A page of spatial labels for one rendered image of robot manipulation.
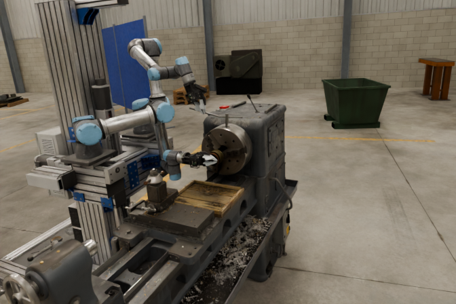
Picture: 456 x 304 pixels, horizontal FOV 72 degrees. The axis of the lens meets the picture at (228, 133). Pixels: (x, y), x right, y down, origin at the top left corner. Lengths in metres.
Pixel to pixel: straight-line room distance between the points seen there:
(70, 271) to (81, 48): 1.37
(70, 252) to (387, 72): 11.44
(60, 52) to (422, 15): 11.11
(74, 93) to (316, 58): 10.24
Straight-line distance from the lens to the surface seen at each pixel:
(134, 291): 1.39
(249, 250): 1.95
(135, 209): 1.69
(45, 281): 1.14
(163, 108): 1.83
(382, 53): 11.90
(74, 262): 1.16
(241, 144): 1.91
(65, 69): 2.17
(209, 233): 1.49
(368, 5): 11.89
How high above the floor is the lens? 1.74
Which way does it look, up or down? 16 degrees down
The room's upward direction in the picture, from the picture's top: 3 degrees counter-clockwise
